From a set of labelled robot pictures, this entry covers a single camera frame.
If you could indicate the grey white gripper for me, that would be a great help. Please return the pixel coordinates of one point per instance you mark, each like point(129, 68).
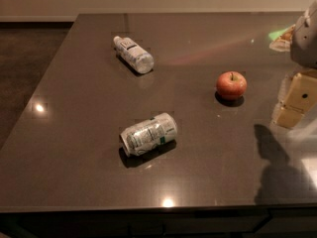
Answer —
point(305, 42)

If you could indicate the silver green 7up can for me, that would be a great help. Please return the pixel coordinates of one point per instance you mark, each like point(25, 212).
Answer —
point(148, 135)

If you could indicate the red apple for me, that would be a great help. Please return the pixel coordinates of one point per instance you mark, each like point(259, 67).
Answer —
point(231, 85)

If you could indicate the clear plastic water bottle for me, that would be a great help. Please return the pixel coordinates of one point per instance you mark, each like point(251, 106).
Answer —
point(134, 55)

